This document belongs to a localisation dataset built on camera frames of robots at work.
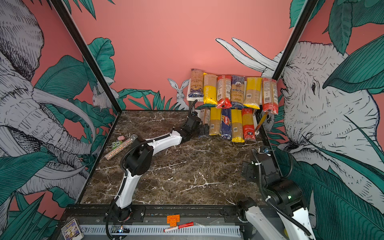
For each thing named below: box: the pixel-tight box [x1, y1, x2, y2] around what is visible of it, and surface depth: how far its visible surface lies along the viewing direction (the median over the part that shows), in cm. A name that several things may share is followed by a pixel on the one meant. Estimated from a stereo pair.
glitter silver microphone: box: [104, 134, 139, 161], surface depth 97 cm
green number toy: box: [111, 140, 123, 150], surface depth 100 cm
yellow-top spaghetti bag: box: [243, 77, 262, 110], surface depth 81 cm
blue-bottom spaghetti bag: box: [188, 68, 204, 98], surface depth 83 cm
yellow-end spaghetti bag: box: [203, 72, 218, 105], surface depth 82 cm
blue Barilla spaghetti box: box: [221, 108, 232, 140], surface depth 103 cm
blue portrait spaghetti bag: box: [230, 75, 245, 108], surface depth 81 cm
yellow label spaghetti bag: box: [208, 107, 222, 136], surface depth 106 cm
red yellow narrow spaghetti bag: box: [242, 108, 256, 140], surface depth 103 cm
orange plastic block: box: [166, 214, 181, 227], surface depth 73 cm
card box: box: [61, 218, 84, 240], surface depth 69 cm
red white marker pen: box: [163, 222, 195, 233], surface depth 71 cm
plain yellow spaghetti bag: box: [231, 109, 245, 143], surface depth 100 cm
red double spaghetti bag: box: [262, 77, 279, 115], surface depth 79 cm
